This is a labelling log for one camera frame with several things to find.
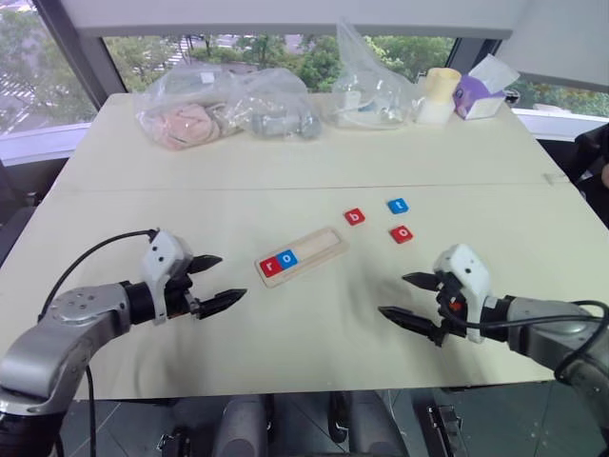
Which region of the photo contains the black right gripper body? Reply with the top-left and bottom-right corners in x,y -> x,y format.
431,269 -> 468,340

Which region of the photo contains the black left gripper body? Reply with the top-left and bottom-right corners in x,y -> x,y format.
164,268 -> 203,321

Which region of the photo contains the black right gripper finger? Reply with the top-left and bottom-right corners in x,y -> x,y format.
402,271 -> 443,292
378,306 -> 448,348

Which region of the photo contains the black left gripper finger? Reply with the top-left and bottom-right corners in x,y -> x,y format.
189,254 -> 224,275
196,288 -> 248,320

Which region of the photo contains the red letter tile o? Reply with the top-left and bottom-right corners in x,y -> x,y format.
388,225 -> 416,245

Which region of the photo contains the wooden letter tray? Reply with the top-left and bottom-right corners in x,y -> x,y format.
254,227 -> 350,288

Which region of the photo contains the dark rounded right leg shape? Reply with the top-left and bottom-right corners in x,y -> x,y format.
340,389 -> 405,457

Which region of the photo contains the dark rounded leg shape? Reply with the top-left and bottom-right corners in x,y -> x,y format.
211,393 -> 270,457
340,389 -> 405,457

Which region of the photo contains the dark rounded left leg shape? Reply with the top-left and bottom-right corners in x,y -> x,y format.
211,393 -> 270,457

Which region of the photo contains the plastic bag with pink items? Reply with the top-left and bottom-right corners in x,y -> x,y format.
133,64 -> 248,152

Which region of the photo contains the plastic bag with grey items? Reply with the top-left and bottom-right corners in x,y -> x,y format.
226,67 -> 323,143

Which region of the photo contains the purple tissue box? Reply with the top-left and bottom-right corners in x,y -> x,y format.
451,53 -> 521,121

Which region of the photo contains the clear plastic bag with parts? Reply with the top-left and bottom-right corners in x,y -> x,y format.
331,17 -> 420,131

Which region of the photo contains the person in dark clothes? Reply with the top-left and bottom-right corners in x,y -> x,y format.
568,124 -> 609,225

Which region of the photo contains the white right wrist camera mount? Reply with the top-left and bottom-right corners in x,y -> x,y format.
435,244 -> 491,345

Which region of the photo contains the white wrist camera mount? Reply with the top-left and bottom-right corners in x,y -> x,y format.
140,229 -> 195,326
435,244 -> 491,345

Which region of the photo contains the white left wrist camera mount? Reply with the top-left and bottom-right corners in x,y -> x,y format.
140,229 -> 195,326

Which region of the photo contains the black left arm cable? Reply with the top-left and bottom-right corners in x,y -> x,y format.
36,229 -> 159,457

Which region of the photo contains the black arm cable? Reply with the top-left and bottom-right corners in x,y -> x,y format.
440,299 -> 609,382
36,229 -> 159,457

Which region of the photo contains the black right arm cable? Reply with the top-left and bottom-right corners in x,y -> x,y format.
440,299 -> 609,382

